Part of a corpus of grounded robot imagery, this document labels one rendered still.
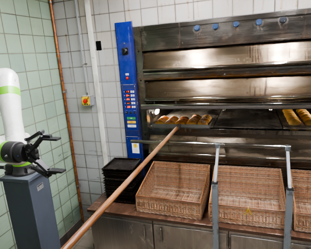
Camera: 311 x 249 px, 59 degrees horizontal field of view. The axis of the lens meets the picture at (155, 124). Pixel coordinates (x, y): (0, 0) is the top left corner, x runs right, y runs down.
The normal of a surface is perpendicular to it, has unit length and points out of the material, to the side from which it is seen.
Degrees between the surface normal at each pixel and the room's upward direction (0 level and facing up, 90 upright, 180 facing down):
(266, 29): 90
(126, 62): 90
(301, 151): 72
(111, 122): 90
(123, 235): 90
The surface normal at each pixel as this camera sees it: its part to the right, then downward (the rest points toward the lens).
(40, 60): 0.95, 0.01
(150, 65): -0.32, -0.10
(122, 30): -0.32, 0.25
